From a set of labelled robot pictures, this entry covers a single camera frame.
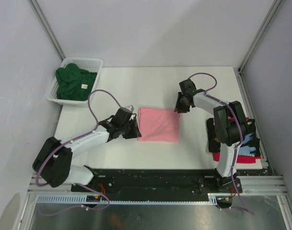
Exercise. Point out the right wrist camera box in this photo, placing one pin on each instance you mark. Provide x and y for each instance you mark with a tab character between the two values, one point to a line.
188	87

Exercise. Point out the red t-shirt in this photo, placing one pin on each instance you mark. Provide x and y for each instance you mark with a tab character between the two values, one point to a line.
244	159

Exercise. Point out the right aluminium frame post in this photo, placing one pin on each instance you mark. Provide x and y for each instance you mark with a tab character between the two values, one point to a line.
268	20

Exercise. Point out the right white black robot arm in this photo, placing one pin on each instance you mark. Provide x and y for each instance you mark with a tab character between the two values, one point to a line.
229	122

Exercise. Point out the left aluminium frame post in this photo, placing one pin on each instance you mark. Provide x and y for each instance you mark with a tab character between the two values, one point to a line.
46	27

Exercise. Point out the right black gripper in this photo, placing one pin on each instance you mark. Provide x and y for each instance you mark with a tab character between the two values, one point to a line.
179	107

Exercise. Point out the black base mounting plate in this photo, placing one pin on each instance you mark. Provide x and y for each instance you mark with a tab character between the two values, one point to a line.
112	180

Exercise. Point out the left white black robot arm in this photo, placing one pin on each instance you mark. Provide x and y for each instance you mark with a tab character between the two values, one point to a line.
54	162

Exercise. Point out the green t-shirt in basket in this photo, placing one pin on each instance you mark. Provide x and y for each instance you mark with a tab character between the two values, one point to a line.
74	83

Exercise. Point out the aluminium frame post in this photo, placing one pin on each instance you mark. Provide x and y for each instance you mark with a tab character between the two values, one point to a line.
46	27
268	20

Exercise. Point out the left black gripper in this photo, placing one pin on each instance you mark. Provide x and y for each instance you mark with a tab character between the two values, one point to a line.
135	132

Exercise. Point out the white plastic basket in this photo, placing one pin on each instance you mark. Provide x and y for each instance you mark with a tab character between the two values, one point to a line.
87	63

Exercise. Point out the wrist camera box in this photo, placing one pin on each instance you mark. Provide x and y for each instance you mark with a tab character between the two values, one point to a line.
123	115
188	87

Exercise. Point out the pink t-shirt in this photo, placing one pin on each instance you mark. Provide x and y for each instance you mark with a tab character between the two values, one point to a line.
158	125

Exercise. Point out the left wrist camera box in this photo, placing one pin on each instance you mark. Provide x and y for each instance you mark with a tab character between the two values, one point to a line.
123	115

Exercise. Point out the black printed t-shirt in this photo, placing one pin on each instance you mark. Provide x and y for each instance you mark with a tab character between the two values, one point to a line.
248	141

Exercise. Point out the white slotted cable duct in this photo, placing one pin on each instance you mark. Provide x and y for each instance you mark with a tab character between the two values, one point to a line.
88	199

